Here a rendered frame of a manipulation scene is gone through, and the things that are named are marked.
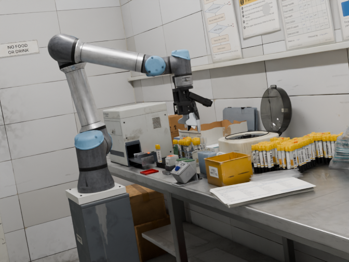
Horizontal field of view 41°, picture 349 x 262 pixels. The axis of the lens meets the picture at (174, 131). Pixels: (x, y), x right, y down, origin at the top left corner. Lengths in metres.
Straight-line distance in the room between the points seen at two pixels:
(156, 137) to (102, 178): 0.69
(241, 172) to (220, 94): 1.04
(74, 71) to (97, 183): 0.48
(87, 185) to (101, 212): 0.12
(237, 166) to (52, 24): 2.33
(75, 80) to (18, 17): 1.74
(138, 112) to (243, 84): 0.58
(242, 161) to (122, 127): 0.87
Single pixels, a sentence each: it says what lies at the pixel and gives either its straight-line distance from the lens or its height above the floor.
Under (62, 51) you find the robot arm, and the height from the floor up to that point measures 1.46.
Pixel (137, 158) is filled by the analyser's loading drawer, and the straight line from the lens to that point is 2.37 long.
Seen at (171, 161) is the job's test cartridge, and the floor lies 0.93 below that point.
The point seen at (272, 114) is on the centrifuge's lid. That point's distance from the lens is 2.31.
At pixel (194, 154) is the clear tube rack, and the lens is 2.20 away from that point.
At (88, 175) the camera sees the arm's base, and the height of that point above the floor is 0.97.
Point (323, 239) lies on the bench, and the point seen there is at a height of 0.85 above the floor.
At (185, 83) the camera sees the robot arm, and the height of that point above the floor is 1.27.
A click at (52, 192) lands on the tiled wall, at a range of 3.74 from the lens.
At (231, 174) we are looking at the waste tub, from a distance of 1.76.
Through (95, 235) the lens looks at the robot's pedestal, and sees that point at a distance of 1.90.
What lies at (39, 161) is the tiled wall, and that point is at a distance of 3.69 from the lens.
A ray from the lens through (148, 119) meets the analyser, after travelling 2.50.
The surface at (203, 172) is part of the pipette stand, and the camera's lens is 1.99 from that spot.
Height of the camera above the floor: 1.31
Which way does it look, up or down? 7 degrees down
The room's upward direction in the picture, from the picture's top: 8 degrees counter-clockwise
